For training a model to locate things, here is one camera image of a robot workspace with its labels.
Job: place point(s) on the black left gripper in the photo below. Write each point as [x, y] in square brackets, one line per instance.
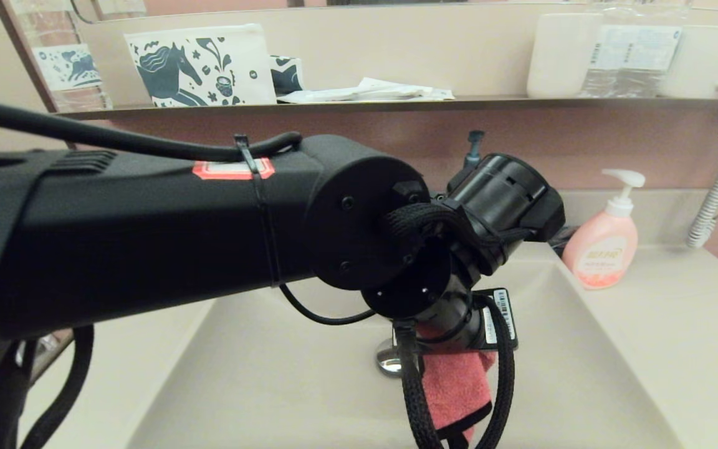
[468, 324]

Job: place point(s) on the pink cloth black trim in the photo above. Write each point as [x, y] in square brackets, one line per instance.
[459, 386]

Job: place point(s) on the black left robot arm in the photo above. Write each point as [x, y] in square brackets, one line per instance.
[147, 237]

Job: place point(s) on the beige sink basin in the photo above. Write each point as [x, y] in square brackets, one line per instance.
[583, 374]

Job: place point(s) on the chrome drain stopper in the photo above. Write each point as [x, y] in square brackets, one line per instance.
[387, 363]

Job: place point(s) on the dark blue packet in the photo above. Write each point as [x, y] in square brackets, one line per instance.
[569, 240]

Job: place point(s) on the pink soap pump bottle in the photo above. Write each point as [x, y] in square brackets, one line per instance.
[601, 249]

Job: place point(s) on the dark grey pump bottle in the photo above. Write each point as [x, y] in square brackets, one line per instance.
[475, 146]

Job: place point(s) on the white paper packets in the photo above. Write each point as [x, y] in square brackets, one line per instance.
[365, 92]

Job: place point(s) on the clear bottle white label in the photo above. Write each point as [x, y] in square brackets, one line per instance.
[658, 56]
[608, 56]

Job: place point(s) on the small blue white pouch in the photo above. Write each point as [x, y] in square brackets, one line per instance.
[287, 75]

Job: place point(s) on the white pouch blue horse print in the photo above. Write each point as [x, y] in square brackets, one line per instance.
[209, 62]

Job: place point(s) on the large clear bottle horse label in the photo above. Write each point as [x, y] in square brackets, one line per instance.
[66, 68]

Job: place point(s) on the dark metal wall shelf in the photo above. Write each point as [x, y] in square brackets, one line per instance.
[396, 105]

